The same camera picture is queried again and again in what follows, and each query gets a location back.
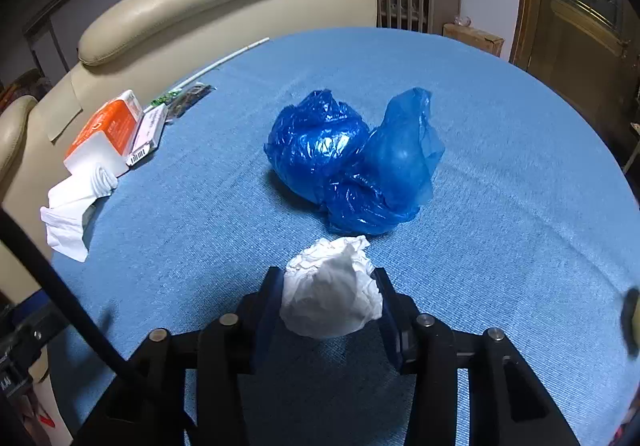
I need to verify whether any brown cardboard box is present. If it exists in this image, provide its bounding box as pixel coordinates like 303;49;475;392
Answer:
442;22;506;58

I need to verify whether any small white packet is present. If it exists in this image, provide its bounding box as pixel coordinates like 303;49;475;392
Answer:
127;104;169;169

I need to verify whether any wooden double door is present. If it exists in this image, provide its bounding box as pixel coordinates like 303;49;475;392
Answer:
510;0;640;172

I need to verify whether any beige leather sofa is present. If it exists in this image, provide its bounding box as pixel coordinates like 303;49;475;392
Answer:
0;0;378;297

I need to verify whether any dark green packet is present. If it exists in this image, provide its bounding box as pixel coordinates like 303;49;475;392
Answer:
150;82;215;119

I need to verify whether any loose white tissue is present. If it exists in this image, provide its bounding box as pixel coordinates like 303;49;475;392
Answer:
40;161;119;263

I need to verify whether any black cable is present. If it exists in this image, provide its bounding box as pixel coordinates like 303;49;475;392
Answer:
0;209;198;432

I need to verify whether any white tissue ball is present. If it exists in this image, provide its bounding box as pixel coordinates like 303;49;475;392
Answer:
279;235;385;340

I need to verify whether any blue plastic bag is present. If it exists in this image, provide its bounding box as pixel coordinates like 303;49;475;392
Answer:
264;87;446;237

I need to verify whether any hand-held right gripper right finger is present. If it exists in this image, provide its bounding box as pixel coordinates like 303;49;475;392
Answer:
372;267;583;446

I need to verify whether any thin white stick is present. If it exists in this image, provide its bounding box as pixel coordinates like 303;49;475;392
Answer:
170;37;271;92

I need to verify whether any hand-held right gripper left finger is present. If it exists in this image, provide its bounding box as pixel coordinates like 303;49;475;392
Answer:
70;266;286;446

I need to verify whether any orange tissue pack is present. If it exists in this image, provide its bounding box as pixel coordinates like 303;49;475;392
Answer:
63;89;143;177

